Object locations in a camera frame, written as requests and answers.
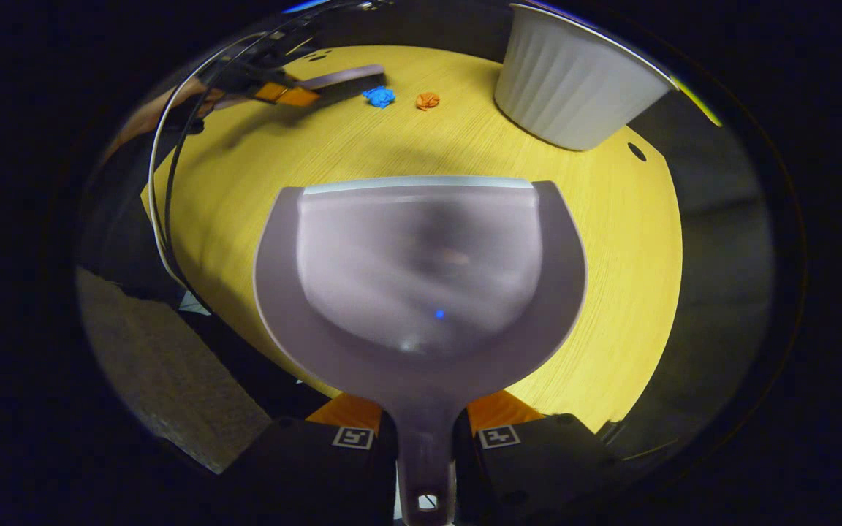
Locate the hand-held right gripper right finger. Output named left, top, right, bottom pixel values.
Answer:
left=454, top=389, right=634, bottom=526

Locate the white ribbed garbage bin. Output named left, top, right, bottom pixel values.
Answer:
left=494, top=4, right=678, bottom=152

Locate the pink plastic dustpan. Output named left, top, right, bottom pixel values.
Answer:
left=253, top=175, right=588, bottom=526

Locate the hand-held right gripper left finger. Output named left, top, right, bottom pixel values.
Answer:
left=224, top=393, right=398, bottom=526

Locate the white cable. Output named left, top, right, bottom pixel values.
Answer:
left=147, top=0, right=367, bottom=293

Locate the black cable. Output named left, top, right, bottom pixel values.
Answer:
left=164, top=29, right=305, bottom=311

